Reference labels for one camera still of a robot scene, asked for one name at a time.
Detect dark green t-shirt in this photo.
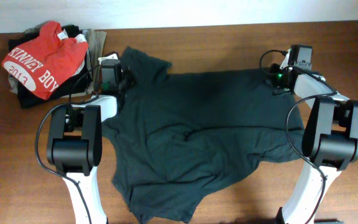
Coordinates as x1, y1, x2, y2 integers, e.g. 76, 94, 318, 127
102, 47, 303, 223

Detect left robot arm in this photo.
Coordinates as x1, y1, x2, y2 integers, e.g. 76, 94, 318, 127
46, 65, 136, 223

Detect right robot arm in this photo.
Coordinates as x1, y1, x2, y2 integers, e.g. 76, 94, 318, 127
268, 63, 358, 223

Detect khaki folded garment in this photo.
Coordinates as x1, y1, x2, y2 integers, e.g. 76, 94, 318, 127
61, 29, 108, 98

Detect red printed t-shirt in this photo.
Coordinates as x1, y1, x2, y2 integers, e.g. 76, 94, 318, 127
1, 21, 88, 100

